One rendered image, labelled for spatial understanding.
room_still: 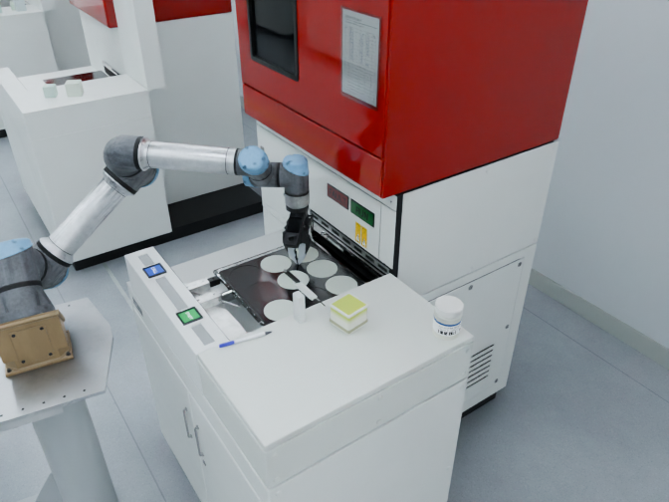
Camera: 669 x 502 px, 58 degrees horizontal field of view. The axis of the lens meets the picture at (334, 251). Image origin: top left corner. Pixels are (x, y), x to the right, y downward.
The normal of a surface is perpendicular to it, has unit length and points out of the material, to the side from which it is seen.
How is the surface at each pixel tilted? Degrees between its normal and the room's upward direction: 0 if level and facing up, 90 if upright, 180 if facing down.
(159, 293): 0
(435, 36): 90
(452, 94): 90
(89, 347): 0
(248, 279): 0
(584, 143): 90
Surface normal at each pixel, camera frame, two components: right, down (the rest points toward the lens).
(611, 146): -0.82, 0.31
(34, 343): 0.43, 0.49
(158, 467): 0.00, -0.84
